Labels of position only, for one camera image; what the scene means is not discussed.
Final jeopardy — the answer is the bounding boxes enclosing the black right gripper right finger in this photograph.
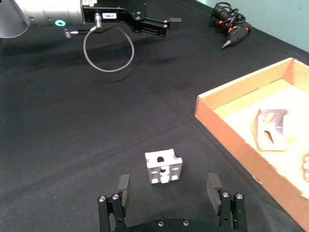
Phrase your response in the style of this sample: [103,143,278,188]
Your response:
[206,173,248,232]

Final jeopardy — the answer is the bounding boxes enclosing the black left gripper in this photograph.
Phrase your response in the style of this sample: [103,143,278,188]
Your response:
[82,0,182,38]

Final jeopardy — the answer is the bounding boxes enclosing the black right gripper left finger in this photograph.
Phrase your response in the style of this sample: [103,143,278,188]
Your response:
[97,174,132,232]

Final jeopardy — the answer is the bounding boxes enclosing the shallow brown cardboard tray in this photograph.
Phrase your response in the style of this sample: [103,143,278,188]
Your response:
[194,57,309,232]

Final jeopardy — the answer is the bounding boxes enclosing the black table cloth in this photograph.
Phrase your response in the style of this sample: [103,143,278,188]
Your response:
[0,0,309,232]

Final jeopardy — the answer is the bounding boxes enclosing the small white corner bracket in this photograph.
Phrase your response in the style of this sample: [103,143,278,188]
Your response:
[144,148,183,185]

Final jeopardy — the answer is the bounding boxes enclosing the thin dark looped cable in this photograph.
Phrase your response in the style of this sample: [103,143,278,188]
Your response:
[64,12,135,73]

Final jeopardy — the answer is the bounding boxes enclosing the black corded tool orange parts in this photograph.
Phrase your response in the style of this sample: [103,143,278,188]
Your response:
[210,1,251,50]

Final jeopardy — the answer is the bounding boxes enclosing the silver metal corner bracket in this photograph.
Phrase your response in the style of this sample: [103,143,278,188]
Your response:
[301,153,309,182]
[252,108,289,152]

